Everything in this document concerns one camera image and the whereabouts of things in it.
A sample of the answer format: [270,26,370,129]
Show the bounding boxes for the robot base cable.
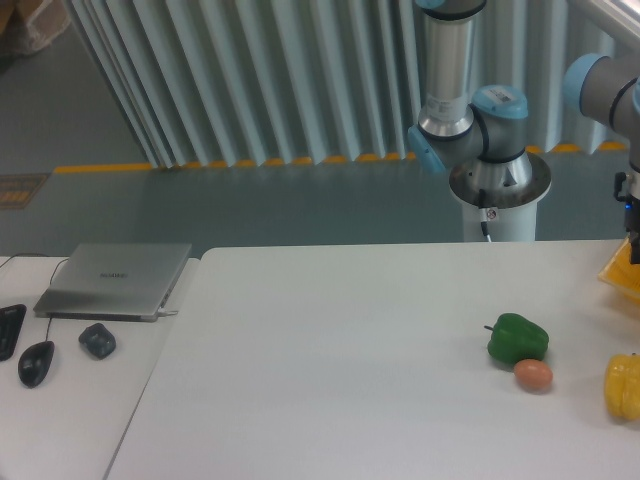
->
[477,187,494,243]

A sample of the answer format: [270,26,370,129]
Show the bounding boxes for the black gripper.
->
[614,171,639,265]

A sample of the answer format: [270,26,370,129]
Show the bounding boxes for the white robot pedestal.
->
[449,152,551,242]

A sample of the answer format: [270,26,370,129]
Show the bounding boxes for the green bell pepper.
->
[485,312,549,366]

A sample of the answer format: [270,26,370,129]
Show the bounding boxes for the cardboard box in plastic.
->
[1,0,71,58]

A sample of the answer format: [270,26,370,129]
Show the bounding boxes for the brown egg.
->
[513,359,553,391]

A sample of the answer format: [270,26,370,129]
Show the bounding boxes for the dark grey earbuds case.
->
[78,323,117,360]

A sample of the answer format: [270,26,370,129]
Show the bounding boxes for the black mouse cable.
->
[0,252,69,346]

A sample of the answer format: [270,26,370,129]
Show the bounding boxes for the yellow bell pepper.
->
[604,354,639,421]

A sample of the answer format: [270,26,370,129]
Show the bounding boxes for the black computer mouse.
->
[18,340,55,388]

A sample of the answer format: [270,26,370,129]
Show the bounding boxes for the white folding partition screen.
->
[66,1,639,168]

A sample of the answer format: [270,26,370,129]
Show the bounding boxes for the yellow plastic basket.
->
[597,238,639,306]

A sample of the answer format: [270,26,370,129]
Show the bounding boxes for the silver closed laptop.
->
[33,243,191,322]

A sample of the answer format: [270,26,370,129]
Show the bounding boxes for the black keyboard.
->
[0,304,27,362]

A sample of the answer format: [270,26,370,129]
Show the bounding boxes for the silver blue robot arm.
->
[408,1,639,265]

